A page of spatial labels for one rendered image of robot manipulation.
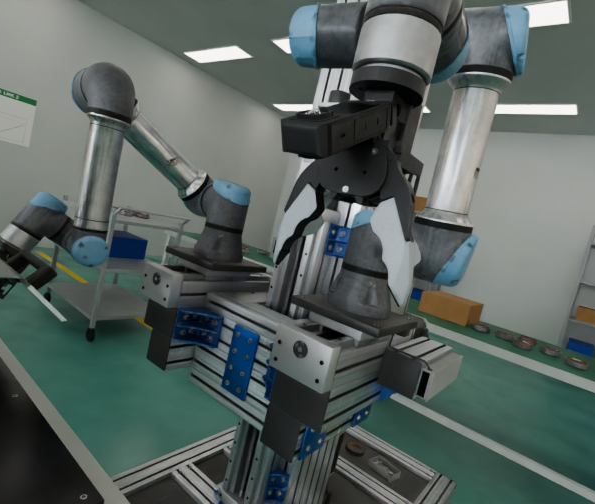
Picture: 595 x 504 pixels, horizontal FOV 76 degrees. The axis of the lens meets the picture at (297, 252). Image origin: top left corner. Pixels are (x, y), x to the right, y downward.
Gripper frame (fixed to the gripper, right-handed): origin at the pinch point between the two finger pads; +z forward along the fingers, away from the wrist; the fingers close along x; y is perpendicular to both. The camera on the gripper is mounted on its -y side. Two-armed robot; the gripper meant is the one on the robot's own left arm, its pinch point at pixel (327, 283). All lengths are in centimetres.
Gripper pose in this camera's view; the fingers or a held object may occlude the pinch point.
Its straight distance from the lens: 37.0
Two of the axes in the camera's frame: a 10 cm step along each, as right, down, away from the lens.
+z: -2.3, 9.7, 0.9
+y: 5.9, 0.7, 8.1
